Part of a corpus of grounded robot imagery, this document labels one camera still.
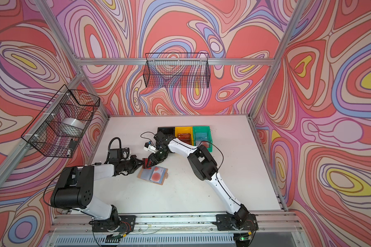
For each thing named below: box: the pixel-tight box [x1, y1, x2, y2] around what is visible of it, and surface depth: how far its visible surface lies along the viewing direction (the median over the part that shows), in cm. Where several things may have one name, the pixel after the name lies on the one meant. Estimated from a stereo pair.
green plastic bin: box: [192, 126, 213, 153], surface depth 106 cm
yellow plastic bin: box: [174, 126, 194, 147], surface depth 104 cm
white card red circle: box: [149, 166, 164, 183], surface depth 91 cm
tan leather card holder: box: [137, 165, 169, 186], surface depth 91 cm
